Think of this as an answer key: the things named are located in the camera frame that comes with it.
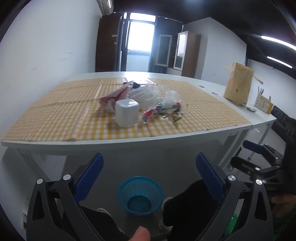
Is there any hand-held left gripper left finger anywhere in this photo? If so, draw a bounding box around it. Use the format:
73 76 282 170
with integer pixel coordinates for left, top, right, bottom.
26 152 129 241

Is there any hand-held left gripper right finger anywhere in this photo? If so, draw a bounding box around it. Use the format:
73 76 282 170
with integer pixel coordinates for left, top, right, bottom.
195 152 274 241

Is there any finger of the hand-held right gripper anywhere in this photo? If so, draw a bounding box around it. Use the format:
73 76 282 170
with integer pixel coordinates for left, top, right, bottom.
231 156 281 179
242 140 286 160

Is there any blue plastic basket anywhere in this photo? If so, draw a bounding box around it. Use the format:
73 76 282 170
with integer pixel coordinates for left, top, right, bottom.
118 176 163 216

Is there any red white plastic bag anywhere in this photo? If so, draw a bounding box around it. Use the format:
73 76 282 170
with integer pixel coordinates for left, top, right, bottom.
99 81 134 113

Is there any blue white snack packet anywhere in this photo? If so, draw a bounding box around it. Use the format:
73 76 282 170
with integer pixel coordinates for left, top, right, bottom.
156 100 181 114

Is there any colourful snack wrapper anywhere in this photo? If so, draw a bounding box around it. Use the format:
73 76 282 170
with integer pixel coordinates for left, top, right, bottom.
141 107 162 125

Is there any clear plastic bag yellow print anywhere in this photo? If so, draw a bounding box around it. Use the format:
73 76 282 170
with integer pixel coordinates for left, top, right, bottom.
159 89 185 123

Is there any person's right forearm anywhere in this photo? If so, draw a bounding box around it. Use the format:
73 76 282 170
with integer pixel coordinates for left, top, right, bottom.
273 209 296 241

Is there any person's right hand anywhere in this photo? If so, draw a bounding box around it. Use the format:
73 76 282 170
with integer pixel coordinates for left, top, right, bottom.
270 193 296 218

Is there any person's left hand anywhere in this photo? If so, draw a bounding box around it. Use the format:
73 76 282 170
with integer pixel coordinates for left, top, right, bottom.
128 226 151 241

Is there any large white table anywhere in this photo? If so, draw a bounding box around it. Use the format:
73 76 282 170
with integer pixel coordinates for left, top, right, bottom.
1 71 252 183

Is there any black sofa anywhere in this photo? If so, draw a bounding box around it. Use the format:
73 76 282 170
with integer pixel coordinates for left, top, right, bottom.
270 105 296 139

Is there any cardboard pen holder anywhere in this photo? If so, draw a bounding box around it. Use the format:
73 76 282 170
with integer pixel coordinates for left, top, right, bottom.
254 86 274 114

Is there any person's left leg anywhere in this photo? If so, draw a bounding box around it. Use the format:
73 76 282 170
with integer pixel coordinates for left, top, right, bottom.
79 206 130 241

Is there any brown paper bag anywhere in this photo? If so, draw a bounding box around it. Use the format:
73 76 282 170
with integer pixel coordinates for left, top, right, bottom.
223 62 264 105

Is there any white right shoe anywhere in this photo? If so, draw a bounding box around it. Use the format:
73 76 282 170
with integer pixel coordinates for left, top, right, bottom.
159 197 173 230

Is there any yellow checked tablecloth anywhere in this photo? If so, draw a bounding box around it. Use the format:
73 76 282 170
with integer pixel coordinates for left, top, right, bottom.
2 77 251 142

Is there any white square container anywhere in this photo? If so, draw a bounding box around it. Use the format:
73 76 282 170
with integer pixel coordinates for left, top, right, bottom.
115 98 140 128

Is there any long ceiling light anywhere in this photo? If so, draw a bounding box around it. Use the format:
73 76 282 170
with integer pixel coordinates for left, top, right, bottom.
267 56 293 68
261 35 296 50

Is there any light wooden glass-door cabinet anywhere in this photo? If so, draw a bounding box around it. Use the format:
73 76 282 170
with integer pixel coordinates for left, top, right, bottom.
173 31 201 79

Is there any white-framed glass cabinet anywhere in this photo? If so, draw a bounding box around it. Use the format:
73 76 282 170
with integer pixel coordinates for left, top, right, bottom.
155 34 173 67

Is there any dark wooden cabinet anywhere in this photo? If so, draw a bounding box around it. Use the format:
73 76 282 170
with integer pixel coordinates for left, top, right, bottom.
95 13 123 73

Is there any glass door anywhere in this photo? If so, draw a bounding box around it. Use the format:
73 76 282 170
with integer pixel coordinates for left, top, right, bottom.
120 13 158 72

